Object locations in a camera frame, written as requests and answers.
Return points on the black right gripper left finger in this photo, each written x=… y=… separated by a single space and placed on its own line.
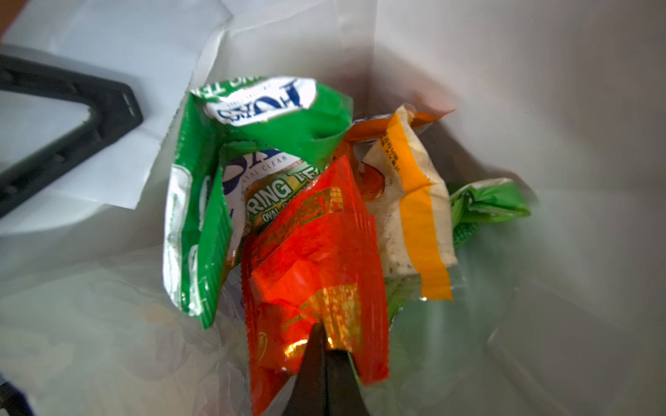
x=309 y=395

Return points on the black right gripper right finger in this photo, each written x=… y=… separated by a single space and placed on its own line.
x=343 y=394

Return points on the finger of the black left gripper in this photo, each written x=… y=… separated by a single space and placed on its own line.
x=113 y=111

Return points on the green white snack packet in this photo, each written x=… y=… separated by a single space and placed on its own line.
x=245 y=148

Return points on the red small snack packet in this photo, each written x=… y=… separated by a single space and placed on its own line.
x=316 y=263

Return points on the orange yellow snack packet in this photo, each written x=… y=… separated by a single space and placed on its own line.
x=414 y=228

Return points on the floral paper bag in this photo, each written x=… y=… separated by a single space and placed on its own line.
x=561 y=313

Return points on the green Lays chips bag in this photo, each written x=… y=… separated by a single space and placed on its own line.
x=485 y=202

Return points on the colourful fruits candy bag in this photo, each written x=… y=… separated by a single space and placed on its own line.
x=356 y=145

